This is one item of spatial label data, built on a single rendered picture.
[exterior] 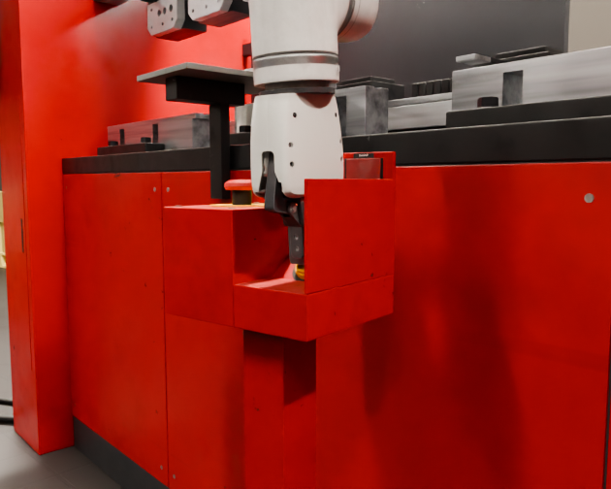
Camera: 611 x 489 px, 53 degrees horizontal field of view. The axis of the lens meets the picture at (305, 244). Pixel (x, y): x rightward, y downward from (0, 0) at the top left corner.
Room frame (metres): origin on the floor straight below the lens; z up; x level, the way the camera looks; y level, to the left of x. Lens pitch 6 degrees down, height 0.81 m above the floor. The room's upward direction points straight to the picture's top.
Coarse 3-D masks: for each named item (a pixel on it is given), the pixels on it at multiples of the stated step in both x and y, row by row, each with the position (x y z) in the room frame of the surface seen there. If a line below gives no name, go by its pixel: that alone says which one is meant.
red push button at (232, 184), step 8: (224, 184) 0.69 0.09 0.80; (232, 184) 0.68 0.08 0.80; (240, 184) 0.68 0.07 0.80; (248, 184) 0.68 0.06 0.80; (232, 192) 0.69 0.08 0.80; (240, 192) 0.69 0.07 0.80; (248, 192) 0.69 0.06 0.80; (232, 200) 0.70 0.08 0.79; (240, 200) 0.69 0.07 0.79; (248, 200) 0.69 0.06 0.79
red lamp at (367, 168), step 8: (352, 160) 0.70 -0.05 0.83; (360, 160) 0.70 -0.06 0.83; (368, 160) 0.69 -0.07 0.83; (376, 160) 0.69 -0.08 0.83; (352, 168) 0.70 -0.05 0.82; (360, 168) 0.70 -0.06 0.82; (368, 168) 0.69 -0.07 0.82; (376, 168) 0.69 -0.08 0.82; (352, 176) 0.70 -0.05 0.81; (360, 176) 0.70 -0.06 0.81; (368, 176) 0.69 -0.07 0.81; (376, 176) 0.68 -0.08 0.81
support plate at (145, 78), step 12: (156, 72) 1.10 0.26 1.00; (168, 72) 1.07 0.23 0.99; (180, 72) 1.06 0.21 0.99; (192, 72) 1.06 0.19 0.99; (204, 72) 1.06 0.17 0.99; (216, 72) 1.06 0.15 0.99; (228, 72) 1.07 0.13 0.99; (240, 72) 1.09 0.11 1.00; (252, 72) 1.11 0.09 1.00; (252, 84) 1.19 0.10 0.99
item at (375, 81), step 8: (352, 80) 1.40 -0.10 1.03; (360, 80) 1.38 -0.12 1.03; (368, 80) 1.36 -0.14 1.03; (376, 80) 1.37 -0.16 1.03; (384, 80) 1.39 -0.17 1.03; (392, 80) 1.40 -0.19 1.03; (336, 88) 1.33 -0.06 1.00; (392, 88) 1.39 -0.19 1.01; (400, 88) 1.40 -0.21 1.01; (392, 96) 1.39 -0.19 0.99; (400, 96) 1.40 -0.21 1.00
